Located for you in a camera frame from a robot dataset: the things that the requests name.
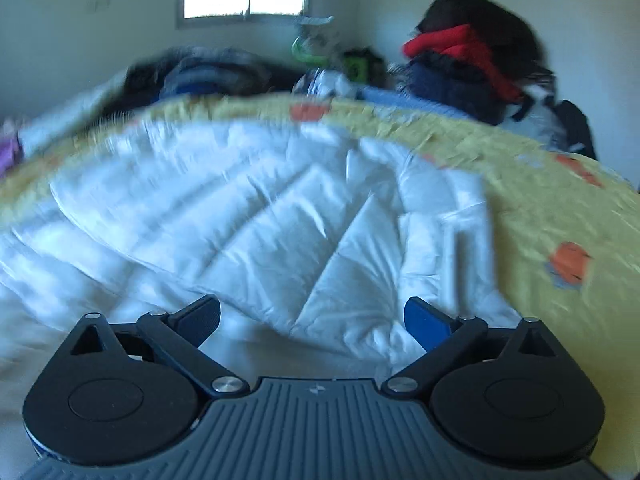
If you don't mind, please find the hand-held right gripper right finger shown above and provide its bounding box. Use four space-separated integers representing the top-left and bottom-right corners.
381 296 563 403

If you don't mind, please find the black backpack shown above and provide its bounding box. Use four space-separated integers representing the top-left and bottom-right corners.
550 100 598 161

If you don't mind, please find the patterned cushion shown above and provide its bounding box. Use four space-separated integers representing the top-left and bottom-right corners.
297 15 346 61

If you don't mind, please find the black jacket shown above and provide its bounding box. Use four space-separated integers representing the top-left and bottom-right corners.
417 0 553 81

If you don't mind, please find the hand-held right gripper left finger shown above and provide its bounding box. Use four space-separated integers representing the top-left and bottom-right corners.
67 294 251 402

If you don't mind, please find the green plastic stool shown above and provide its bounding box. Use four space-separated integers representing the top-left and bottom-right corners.
345 50 383 86

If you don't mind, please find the purple cloth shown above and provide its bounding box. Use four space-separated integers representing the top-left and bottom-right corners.
0 120 23 176

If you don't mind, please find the red jacket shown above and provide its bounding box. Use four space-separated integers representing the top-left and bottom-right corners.
402 24 523 103

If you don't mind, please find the pile of dark clothes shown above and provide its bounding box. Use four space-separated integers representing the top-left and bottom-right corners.
122 46 301 106

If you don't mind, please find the yellow printed blanket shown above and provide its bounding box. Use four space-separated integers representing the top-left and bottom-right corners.
0 95 640 461

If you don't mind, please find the white printed quilt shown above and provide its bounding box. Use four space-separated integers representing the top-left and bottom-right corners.
17 75 131 156

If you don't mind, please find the white plastic bag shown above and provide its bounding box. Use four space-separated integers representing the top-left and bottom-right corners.
292 67 358 101

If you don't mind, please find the white puffer jacket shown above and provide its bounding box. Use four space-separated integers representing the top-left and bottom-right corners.
0 119 523 441

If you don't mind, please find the navy jacket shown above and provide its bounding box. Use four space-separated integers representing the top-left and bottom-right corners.
400 52 506 126

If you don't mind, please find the green plastic chair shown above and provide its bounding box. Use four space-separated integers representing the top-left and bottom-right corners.
291 35 331 68

